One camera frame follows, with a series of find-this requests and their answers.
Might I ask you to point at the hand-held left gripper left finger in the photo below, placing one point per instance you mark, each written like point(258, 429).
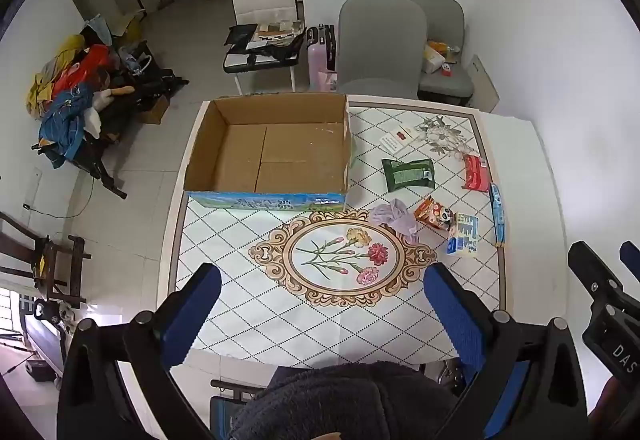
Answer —
point(195, 312)

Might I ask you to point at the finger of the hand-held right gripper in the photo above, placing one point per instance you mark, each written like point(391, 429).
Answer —
point(632, 257)
point(595, 275)

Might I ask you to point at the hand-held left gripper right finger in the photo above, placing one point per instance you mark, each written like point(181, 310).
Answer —
point(455, 317)

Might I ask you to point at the blue yellow tissue pack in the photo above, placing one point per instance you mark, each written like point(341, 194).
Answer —
point(463, 235)

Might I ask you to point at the orange panda snack packet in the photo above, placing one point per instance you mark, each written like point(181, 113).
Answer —
point(435, 214)

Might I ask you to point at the long light blue packet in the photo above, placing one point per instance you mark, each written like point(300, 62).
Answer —
point(497, 215)

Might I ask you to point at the purple cloth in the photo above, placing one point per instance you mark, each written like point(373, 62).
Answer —
point(395, 217)

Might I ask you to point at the red snack packet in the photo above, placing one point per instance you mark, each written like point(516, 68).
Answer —
point(475, 172)

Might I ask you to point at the green snack packet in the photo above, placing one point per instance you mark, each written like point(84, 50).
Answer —
point(407, 174)

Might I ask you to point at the large cardboard box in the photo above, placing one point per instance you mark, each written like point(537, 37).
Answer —
point(280, 155)

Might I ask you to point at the white cigarette box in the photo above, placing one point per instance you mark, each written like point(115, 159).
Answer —
point(397, 138)

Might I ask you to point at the dark wooden chair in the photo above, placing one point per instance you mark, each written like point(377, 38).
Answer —
point(55, 265)

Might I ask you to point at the small brown cardboard box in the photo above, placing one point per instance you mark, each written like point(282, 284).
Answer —
point(154, 110)

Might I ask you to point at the beige flat board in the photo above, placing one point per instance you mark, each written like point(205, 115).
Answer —
point(484, 85)

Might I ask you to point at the pile of colourful clothes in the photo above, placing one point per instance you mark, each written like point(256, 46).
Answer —
point(75, 95)

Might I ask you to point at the orange white plastic bag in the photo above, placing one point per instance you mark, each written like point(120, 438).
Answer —
point(434, 55)

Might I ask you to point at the black bag with papers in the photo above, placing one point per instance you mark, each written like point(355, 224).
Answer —
point(260, 42)

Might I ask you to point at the pink suitcase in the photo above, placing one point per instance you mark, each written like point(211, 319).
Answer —
point(320, 60)

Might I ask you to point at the grey fabric chair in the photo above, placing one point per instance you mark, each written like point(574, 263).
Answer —
point(380, 40)
point(445, 15)

